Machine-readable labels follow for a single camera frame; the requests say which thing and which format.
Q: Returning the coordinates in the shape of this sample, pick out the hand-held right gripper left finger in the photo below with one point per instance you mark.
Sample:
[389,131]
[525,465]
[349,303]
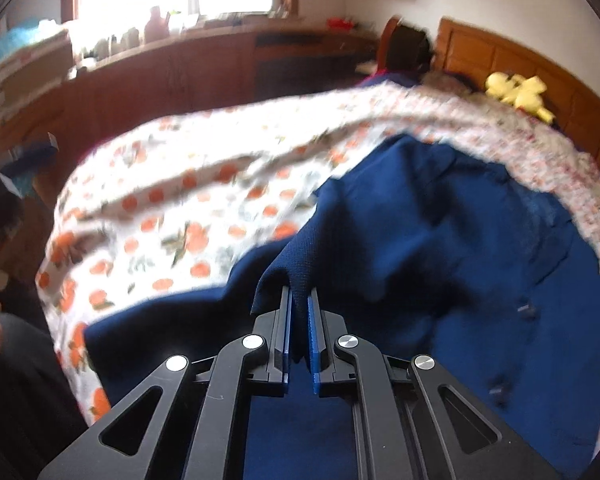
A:
[286,340]

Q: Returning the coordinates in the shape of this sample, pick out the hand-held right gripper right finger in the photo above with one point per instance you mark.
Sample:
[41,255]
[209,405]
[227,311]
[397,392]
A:
[314,345]

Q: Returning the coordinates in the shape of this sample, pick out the navy blue garment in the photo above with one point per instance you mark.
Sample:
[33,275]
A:
[430,260]

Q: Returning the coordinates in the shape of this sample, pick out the orange floral bed sheet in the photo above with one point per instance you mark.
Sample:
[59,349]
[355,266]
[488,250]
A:
[180,185]

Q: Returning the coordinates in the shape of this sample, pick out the person's dark clothing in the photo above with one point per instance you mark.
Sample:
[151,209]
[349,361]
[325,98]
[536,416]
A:
[20,400]

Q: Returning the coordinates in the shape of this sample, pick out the long wooden cabinet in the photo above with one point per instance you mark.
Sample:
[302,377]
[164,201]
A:
[180,75]

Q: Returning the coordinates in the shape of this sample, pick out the red object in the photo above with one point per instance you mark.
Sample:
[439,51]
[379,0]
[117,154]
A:
[340,23]

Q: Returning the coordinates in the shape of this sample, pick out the yellow plush toy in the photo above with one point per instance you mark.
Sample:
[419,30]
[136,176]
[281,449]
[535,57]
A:
[517,91]

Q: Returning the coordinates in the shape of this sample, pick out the wooden headboard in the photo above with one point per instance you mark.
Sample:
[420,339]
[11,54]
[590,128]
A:
[480,50]

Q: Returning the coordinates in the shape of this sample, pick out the pink bottle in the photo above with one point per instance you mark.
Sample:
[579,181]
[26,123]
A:
[156,25]

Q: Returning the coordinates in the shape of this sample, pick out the teal cloth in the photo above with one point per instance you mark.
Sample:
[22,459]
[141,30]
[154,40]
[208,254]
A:
[15,42]

